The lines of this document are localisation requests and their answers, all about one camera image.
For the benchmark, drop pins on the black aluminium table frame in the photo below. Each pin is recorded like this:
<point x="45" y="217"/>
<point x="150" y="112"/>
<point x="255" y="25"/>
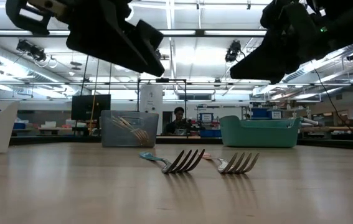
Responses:
<point x="195" y="140"/>

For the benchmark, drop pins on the black computer monitor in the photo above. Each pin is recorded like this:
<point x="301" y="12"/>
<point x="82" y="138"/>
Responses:
<point x="82" y="107"/>

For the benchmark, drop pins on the person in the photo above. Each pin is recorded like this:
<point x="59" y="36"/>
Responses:
<point x="179" y="116"/>

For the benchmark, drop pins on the long wooden beam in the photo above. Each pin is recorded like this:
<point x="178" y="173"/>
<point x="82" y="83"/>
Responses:
<point x="335" y="128"/>

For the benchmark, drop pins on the gold fork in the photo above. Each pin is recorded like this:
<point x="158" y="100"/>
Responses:
<point x="126" y="127"/>
<point x="132" y="126"/>
<point x="143" y="135"/>

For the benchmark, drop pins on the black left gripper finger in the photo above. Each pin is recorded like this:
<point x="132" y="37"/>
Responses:
<point x="151" y="37"/>
<point x="107" y="37"/>

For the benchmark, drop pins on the blue storage bin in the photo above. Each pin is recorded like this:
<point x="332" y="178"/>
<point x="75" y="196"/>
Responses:
<point x="210" y="133"/>

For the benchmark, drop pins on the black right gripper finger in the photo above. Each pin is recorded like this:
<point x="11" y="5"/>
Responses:
<point x="271" y="15"/>
<point x="272" y="62"/>

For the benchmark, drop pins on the teal plastic bin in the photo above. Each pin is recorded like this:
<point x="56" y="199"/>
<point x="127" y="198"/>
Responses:
<point x="257" y="137"/>

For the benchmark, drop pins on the white pillar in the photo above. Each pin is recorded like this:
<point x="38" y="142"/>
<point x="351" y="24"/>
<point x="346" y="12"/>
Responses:
<point x="151" y="93"/>

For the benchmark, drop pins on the clear grey plastic bin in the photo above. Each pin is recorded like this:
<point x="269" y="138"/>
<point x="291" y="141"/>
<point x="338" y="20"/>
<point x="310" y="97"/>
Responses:
<point x="111" y="137"/>

